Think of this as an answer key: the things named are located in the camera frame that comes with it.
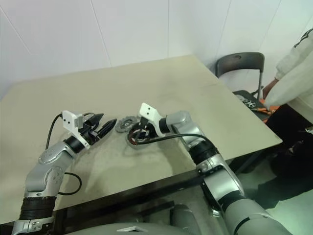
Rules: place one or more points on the silver spoked wheel part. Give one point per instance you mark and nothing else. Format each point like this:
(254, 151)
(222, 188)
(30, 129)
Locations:
(248, 102)

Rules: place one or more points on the grey robot torso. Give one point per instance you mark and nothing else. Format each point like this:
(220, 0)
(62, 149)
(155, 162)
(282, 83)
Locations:
(146, 228)

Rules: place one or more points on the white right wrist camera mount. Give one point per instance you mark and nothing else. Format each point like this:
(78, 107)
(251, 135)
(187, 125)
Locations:
(150, 111)

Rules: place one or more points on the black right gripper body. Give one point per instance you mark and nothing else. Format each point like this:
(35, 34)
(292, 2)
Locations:
(146, 129)

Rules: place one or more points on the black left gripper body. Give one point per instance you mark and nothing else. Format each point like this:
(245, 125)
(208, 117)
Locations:
(89, 134)

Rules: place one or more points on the person in white jacket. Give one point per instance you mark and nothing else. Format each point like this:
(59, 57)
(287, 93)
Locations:
(296, 73)

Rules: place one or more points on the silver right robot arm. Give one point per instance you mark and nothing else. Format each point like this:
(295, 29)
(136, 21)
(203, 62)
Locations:
(220, 176)

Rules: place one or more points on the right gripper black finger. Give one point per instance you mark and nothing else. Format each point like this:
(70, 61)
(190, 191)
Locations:
(139, 136)

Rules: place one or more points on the dark rounded shape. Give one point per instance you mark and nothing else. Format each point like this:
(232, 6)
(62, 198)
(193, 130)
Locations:
(182, 218)

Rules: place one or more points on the orange stool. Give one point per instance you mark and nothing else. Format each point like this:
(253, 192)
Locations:
(267, 117)

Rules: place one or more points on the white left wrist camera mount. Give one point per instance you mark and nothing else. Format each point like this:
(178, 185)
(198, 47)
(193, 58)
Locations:
(69, 121)

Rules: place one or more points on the bystander bare hand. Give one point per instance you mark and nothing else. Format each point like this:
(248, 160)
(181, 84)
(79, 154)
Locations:
(270, 89)

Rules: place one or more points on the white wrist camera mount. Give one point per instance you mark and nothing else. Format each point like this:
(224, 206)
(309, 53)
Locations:
(150, 111)
(69, 121)

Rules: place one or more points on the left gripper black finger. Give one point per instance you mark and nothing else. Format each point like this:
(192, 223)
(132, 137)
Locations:
(96, 120)
(106, 128)

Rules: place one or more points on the black folding chair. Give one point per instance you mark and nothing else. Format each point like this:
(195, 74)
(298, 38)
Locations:
(237, 61)

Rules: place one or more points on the grey gear plate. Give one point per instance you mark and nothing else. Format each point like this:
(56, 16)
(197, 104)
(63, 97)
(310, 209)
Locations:
(123, 125)

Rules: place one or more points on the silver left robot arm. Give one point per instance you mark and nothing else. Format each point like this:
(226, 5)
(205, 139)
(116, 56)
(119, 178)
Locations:
(46, 171)

